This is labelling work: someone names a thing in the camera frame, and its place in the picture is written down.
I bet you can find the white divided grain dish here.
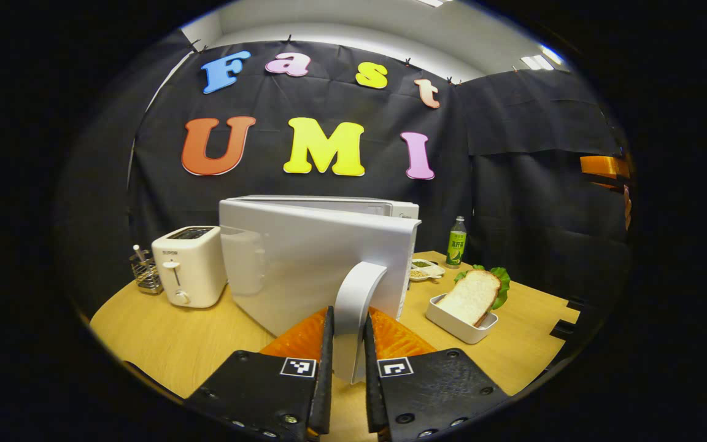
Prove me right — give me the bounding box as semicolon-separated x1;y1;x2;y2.
409;258;446;283

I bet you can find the bread and lettuce sandwich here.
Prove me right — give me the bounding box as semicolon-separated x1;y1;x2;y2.
436;265;511;327

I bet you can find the black backdrop cloth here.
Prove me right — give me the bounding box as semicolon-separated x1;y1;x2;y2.
53;28;633;320

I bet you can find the white toaster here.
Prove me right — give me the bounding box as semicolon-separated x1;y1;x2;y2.
152;225;228;309

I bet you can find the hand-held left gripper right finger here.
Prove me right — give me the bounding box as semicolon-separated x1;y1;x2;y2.
363;306;509;442

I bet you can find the green drink bottle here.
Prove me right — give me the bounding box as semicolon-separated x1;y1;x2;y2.
446;215;468;269

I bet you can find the white microwave oven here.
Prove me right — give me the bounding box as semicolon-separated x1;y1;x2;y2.
218;195;422;386

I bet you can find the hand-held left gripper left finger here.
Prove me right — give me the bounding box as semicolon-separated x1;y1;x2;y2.
185;306;336;442

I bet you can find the white rectangular food tray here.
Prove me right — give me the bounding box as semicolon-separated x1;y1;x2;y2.
425;293;500;345

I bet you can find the wire mesh utensil holder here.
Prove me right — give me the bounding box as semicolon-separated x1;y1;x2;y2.
129;253;164;295

